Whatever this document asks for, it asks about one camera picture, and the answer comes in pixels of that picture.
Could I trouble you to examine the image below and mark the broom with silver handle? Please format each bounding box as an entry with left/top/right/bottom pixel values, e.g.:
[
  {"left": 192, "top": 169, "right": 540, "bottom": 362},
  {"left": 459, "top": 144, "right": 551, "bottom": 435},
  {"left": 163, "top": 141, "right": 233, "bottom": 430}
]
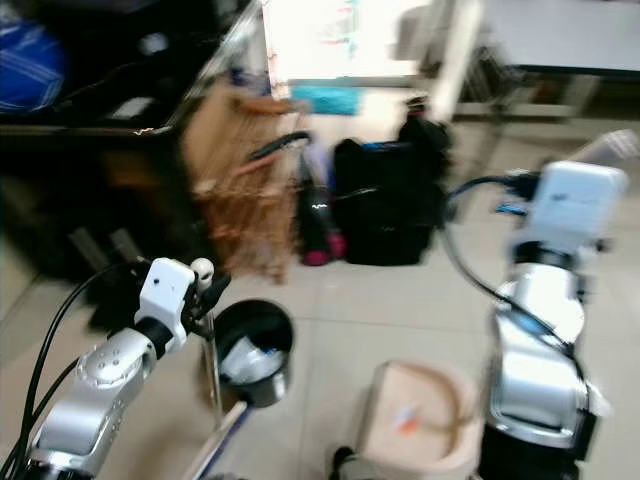
[{"left": 186, "top": 258, "right": 253, "bottom": 480}]

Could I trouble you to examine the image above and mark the beige dustpan with silver handle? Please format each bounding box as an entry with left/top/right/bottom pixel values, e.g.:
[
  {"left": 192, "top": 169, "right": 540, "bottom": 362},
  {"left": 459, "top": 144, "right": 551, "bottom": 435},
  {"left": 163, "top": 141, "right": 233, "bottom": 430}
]
[{"left": 358, "top": 358, "right": 491, "bottom": 477}]

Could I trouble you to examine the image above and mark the teal floor mat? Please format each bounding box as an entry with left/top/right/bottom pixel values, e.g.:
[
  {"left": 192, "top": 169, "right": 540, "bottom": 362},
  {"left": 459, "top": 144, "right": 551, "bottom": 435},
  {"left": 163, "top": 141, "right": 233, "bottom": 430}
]
[{"left": 288, "top": 84, "right": 361, "bottom": 117}]

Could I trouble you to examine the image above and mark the white crumpled paper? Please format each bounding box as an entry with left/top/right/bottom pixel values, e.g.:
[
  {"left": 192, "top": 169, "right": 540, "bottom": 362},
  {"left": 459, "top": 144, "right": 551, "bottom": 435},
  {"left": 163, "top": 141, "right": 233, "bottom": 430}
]
[{"left": 222, "top": 335, "right": 286, "bottom": 386}]

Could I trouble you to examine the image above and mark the black metal stand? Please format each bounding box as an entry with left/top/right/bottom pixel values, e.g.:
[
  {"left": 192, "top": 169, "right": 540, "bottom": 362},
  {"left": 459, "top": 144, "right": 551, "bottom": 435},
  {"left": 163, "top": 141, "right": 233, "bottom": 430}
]
[{"left": 70, "top": 225, "right": 161, "bottom": 331}]

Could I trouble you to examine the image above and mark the black round trash bin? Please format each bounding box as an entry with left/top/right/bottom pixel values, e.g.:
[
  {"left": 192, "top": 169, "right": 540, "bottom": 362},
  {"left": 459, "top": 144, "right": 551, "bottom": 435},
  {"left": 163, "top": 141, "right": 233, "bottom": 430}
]
[{"left": 213, "top": 298, "right": 294, "bottom": 409}]

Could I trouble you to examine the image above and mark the wooden slatted rack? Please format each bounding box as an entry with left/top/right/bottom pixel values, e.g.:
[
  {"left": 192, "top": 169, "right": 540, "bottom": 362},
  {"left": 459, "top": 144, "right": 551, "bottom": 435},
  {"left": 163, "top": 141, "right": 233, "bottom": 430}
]
[{"left": 180, "top": 85, "right": 311, "bottom": 283}]

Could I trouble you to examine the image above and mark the black glossy table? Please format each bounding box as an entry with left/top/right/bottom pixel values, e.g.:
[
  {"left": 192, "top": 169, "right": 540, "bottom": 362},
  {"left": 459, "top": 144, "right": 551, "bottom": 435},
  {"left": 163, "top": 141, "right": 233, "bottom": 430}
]
[{"left": 0, "top": 0, "right": 266, "bottom": 331}]

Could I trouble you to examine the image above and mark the black backpack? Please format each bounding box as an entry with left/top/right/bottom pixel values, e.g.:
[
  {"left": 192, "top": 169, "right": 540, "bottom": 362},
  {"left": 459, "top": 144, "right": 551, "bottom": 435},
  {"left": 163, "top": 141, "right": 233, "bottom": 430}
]
[{"left": 330, "top": 92, "right": 453, "bottom": 268}]

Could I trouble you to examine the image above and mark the white paper label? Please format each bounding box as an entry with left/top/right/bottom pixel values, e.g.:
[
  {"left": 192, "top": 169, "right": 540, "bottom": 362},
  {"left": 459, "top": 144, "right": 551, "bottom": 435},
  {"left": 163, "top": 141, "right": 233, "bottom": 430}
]
[{"left": 112, "top": 97, "right": 156, "bottom": 121}]

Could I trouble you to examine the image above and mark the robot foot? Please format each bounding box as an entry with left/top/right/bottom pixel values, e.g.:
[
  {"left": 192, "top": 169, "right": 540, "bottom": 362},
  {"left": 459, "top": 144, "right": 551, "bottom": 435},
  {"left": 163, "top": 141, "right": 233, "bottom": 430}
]
[{"left": 328, "top": 446, "right": 361, "bottom": 480}]

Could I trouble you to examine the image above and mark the black case with round sticker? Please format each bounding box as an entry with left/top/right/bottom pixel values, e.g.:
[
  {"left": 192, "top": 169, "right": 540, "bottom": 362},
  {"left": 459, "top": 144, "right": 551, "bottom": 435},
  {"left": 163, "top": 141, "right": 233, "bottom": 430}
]
[{"left": 75, "top": 0, "right": 226, "bottom": 119}]

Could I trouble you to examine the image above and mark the blue bag with white lines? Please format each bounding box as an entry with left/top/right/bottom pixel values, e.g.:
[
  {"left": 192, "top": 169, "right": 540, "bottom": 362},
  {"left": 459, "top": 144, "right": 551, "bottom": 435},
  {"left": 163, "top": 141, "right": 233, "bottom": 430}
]
[{"left": 0, "top": 15, "right": 69, "bottom": 116}]

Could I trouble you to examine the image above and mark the white folding table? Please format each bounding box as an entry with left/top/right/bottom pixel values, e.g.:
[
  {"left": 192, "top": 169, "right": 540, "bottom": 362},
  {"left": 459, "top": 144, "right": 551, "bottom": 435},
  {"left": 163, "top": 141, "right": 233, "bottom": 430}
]
[{"left": 420, "top": 0, "right": 640, "bottom": 116}]

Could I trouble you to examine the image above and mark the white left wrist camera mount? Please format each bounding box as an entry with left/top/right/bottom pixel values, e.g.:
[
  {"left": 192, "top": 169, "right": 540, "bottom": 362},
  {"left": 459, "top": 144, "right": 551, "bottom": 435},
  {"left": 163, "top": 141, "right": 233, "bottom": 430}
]
[{"left": 135, "top": 258, "right": 196, "bottom": 353}]

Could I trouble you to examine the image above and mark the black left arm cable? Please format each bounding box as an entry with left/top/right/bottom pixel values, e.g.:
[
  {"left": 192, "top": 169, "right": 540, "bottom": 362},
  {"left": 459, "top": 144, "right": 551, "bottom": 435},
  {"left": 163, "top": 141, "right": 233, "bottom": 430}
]
[{"left": 2, "top": 262, "right": 151, "bottom": 480}]

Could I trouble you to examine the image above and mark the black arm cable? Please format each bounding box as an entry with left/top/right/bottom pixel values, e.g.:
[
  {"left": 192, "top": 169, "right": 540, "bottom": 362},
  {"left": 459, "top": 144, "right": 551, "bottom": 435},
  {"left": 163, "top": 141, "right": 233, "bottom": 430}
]
[
  {"left": 443, "top": 170, "right": 596, "bottom": 401},
  {"left": 2, "top": 262, "right": 151, "bottom": 480}
]

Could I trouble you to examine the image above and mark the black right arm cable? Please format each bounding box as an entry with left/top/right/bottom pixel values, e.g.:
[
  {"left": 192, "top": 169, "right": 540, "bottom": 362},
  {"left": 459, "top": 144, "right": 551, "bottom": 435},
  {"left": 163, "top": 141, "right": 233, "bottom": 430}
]
[{"left": 443, "top": 170, "right": 596, "bottom": 401}]

